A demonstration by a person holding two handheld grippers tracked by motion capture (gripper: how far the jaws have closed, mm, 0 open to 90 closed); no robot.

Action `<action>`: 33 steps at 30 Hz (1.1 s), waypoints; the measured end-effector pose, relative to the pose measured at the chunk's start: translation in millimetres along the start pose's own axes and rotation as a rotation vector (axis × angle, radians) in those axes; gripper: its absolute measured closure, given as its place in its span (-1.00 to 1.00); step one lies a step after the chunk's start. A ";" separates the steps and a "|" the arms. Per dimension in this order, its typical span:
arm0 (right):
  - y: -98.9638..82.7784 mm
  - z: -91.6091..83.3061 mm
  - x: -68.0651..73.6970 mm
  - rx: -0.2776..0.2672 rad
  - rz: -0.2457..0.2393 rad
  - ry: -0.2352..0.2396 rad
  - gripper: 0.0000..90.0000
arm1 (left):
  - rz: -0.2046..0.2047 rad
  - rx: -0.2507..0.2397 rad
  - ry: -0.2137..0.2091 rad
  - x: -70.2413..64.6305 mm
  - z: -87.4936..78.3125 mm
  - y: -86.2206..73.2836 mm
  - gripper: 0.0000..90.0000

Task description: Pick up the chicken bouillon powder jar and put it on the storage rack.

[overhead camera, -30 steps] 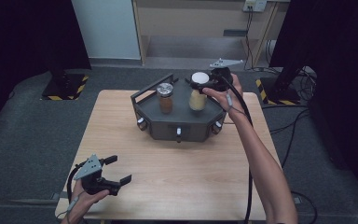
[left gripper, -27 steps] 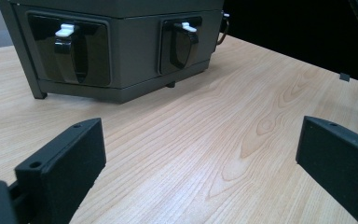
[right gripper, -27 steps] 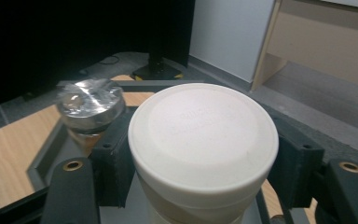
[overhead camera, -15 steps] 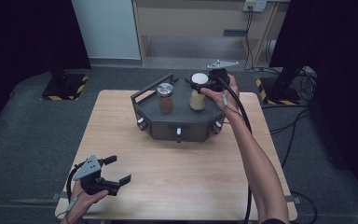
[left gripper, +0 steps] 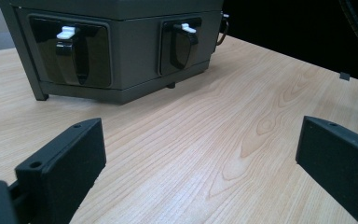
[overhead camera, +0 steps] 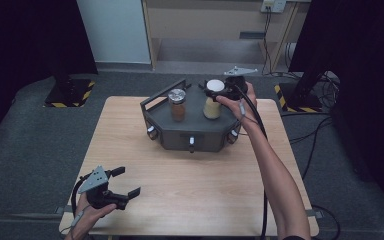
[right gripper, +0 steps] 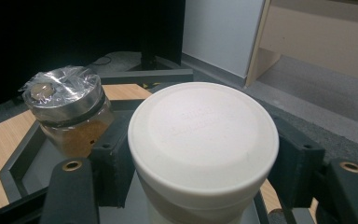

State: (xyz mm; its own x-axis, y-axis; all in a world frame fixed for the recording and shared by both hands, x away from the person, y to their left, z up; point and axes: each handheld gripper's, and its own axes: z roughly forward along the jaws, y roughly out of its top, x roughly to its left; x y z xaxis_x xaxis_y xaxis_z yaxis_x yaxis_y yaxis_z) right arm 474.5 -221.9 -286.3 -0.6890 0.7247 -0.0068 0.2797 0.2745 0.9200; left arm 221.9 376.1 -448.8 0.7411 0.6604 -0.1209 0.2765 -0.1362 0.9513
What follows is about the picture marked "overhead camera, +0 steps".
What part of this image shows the hand-held gripper cable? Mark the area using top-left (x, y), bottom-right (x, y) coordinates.
top-left (234, 84), bottom-right (342, 240)
top-left (70, 173), bottom-right (93, 218)

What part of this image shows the dark curtain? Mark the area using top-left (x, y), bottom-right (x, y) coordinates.
top-left (0, 0), bottom-right (99, 151)
top-left (288, 0), bottom-right (384, 218)

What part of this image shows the right hand-held gripper cable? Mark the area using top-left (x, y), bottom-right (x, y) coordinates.
top-left (234, 84), bottom-right (342, 240)

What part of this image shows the left hand-held gripper cable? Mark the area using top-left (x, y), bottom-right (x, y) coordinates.
top-left (70, 173), bottom-right (93, 218)

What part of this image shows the black outlet cable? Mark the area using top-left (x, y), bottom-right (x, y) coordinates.
top-left (261, 11), bottom-right (275, 76)

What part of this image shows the person's left hand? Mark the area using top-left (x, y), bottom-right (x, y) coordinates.
top-left (67, 193), bottom-right (118, 240)

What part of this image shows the black stand post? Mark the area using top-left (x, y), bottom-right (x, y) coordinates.
top-left (50, 39), bottom-right (74, 98)
top-left (291, 43), bottom-right (334, 101)

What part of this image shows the grey table bracket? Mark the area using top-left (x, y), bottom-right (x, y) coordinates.
top-left (306, 208), bottom-right (324, 220)
top-left (54, 205), bottom-right (73, 215)

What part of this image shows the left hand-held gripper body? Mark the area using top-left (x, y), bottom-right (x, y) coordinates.
top-left (77, 165), bottom-right (130, 211)

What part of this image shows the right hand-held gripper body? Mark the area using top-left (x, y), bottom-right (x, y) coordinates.
top-left (219, 65), bottom-right (258, 102)

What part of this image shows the wooden table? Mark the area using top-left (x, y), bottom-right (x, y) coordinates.
top-left (58, 96), bottom-right (320, 238)

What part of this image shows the tangled cable bundle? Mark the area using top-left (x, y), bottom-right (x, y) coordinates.
top-left (318, 71), bottom-right (342, 109)

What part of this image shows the black floor cable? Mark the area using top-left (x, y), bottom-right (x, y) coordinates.
top-left (288, 114), bottom-right (334, 178)

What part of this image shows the person's right hand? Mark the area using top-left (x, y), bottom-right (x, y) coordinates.
top-left (215, 81), bottom-right (259, 129)

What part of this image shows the black corner rack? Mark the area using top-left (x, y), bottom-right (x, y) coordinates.
top-left (139, 78), bottom-right (249, 154)

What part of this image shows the white power outlet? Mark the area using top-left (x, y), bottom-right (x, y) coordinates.
top-left (260, 0), bottom-right (287, 14)

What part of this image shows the silver lid spice jar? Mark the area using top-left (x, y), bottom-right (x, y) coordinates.
top-left (167, 88), bottom-right (188, 123)

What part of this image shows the striped black stand base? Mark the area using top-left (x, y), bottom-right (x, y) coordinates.
top-left (43, 78), bottom-right (96, 109)
top-left (273, 82), bottom-right (324, 114)

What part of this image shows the white lid spice jar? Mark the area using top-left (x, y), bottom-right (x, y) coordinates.
top-left (202, 79), bottom-right (226, 120)

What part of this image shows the white panel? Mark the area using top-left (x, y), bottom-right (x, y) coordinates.
top-left (77, 0), bottom-right (152, 65)

